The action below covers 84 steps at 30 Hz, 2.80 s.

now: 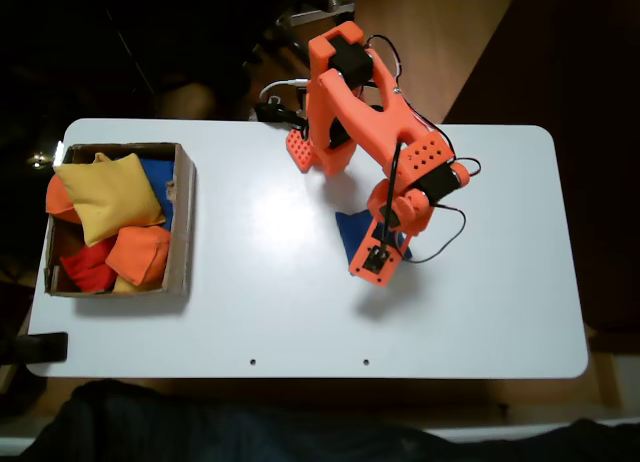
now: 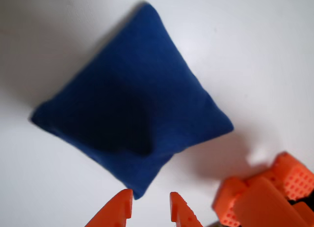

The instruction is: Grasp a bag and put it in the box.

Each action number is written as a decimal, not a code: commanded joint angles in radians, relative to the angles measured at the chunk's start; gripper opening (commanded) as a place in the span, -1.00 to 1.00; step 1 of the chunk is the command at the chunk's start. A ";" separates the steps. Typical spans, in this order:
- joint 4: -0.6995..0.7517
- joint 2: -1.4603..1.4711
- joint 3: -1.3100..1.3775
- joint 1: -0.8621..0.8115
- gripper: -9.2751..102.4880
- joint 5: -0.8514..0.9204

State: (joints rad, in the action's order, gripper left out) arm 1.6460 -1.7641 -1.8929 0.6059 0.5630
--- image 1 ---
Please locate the yellow bean bag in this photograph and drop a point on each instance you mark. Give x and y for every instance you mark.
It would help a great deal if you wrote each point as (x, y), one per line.
(125, 285)
(107, 197)
(100, 158)

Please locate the orange camera mount with camera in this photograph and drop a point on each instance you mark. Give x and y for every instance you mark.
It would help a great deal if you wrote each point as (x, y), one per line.
(380, 278)

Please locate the orange bean bag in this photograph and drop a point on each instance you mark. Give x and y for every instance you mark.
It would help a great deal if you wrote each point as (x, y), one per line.
(59, 202)
(137, 254)

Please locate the black table clamp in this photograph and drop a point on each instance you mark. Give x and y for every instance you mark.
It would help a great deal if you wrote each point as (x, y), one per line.
(275, 113)

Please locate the black clamp block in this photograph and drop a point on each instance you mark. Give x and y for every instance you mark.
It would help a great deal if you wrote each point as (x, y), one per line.
(45, 347)

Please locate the brown cardboard box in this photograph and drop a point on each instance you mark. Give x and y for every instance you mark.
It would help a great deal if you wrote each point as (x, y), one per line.
(182, 222)

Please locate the blue bean bag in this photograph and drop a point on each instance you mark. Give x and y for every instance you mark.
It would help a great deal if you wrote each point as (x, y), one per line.
(157, 179)
(352, 232)

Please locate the person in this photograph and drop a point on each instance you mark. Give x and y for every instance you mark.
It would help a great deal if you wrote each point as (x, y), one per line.
(250, 432)

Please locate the red bean bag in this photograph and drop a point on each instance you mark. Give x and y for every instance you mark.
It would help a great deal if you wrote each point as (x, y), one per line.
(85, 269)

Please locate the small shiny metal object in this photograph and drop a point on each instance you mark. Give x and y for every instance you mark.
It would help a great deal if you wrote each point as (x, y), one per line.
(37, 159)

